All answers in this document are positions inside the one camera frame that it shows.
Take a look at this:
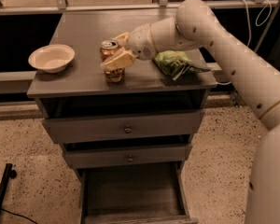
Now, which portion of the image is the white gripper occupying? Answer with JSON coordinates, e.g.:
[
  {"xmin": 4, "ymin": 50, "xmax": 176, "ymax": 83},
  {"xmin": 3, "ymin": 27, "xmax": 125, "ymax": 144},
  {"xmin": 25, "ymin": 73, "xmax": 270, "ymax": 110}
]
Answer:
[{"xmin": 101, "ymin": 23, "xmax": 157, "ymax": 71}]

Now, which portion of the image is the orange soda can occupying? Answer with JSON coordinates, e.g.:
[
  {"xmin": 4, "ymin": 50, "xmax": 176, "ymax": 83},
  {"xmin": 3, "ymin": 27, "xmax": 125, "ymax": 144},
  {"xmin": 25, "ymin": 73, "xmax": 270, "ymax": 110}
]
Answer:
[{"xmin": 100, "ymin": 40, "xmax": 125, "ymax": 83}]

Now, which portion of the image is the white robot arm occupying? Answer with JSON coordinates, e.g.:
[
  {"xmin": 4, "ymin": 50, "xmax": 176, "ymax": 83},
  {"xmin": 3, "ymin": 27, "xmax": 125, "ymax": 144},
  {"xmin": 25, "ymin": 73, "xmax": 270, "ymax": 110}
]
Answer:
[{"xmin": 101, "ymin": 0, "xmax": 280, "ymax": 224}]

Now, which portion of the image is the grey wooden drawer cabinet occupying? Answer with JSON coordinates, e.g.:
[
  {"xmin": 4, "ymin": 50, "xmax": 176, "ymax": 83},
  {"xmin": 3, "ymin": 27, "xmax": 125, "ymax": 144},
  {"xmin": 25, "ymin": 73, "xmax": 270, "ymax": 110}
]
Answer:
[{"xmin": 26, "ymin": 8, "xmax": 217, "ymax": 224}]

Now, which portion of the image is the grey top drawer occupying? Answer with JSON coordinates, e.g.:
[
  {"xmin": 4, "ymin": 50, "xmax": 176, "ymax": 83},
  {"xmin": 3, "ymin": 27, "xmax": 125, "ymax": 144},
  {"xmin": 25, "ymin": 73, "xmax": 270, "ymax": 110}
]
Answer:
[{"xmin": 43, "ymin": 109, "xmax": 204, "ymax": 144}]

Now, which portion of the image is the grey middle drawer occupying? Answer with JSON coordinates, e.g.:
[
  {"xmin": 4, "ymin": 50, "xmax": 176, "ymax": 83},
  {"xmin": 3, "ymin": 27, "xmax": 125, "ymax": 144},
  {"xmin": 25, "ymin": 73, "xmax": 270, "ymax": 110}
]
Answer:
[{"xmin": 63, "ymin": 143, "xmax": 192, "ymax": 169}]

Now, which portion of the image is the grey open bottom drawer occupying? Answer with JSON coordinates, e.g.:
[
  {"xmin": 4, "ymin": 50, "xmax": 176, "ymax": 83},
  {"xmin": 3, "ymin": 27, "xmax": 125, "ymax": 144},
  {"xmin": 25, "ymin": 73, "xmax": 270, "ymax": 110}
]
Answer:
[{"xmin": 79, "ymin": 162, "xmax": 198, "ymax": 224}]

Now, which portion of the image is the green chip bag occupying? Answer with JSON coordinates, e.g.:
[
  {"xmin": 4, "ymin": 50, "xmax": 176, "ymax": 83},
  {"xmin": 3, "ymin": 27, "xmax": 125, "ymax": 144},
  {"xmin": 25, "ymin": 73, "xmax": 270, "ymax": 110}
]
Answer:
[{"xmin": 153, "ymin": 50, "xmax": 210, "ymax": 80}]

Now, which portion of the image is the white paper bowl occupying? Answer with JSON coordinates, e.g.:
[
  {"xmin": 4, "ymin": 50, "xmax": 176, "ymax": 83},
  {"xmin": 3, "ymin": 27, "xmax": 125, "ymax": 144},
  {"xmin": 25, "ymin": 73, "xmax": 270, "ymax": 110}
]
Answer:
[{"xmin": 28, "ymin": 44, "xmax": 75, "ymax": 74}]

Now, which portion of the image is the black floor stand leg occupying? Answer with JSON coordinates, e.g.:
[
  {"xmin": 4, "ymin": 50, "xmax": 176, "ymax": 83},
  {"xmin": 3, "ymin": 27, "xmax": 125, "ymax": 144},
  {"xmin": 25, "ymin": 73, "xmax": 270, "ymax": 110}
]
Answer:
[{"xmin": 0, "ymin": 163, "xmax": 17, "ymax": 212}]

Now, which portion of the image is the black floor cable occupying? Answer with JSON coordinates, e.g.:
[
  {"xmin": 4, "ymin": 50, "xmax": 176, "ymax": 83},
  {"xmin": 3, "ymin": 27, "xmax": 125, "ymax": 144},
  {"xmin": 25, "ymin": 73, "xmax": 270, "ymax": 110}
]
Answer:
[{"xmin": 0, "ymin": 204, "xmax": 38, "ymax": 224}]

